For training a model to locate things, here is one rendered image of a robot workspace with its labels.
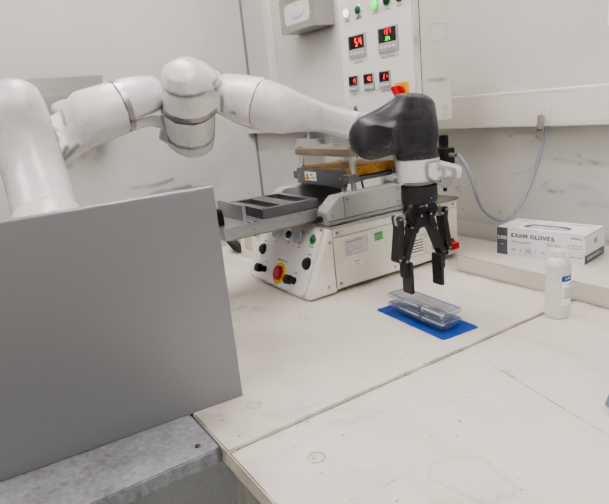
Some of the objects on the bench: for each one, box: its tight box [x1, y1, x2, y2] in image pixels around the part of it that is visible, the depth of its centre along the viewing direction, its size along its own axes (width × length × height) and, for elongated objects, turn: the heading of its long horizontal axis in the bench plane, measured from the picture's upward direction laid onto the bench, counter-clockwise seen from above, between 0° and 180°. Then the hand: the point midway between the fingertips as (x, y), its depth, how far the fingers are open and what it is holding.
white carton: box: [497, 218, 605, 265], centre depth 144 cm, size 12×23×7 cm, turn 63°
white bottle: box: [544, 248, 572, 320], centre depth 116 cm, size 5×5×14 cm
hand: (423, 276), depth 121 cm, fingers open, 8 cm apart
